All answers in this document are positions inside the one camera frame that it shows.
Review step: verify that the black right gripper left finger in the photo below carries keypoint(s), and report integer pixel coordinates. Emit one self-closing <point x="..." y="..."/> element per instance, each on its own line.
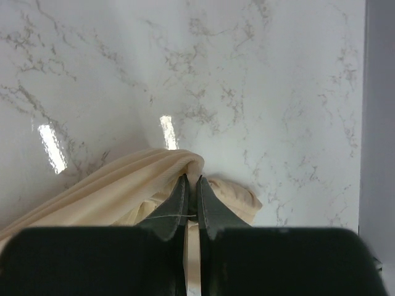
<point x="145" y="259"/>

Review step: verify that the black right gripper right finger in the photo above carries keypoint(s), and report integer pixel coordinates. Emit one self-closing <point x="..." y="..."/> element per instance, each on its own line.
<point x="239" y="259"/>

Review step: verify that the beige trousers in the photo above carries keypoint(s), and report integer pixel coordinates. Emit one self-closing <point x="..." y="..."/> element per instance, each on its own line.
<point x="128" y="190"/>

